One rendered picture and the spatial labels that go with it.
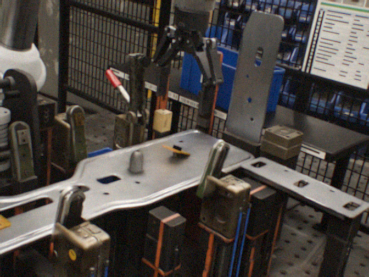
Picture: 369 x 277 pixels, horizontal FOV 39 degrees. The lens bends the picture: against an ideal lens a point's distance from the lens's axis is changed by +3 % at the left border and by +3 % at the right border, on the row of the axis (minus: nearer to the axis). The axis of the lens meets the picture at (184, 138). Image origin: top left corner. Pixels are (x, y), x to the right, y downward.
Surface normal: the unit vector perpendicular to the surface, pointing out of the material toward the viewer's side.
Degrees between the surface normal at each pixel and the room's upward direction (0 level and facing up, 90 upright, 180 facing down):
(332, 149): 0
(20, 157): 78
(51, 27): 90
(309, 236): 0
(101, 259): 90
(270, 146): 89
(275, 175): 0
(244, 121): 90
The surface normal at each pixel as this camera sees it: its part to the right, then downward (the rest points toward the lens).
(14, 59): 0.39, 0.02
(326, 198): 0.12, -0.92
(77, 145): 0.74, 0.14
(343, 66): -0.67, 0.20
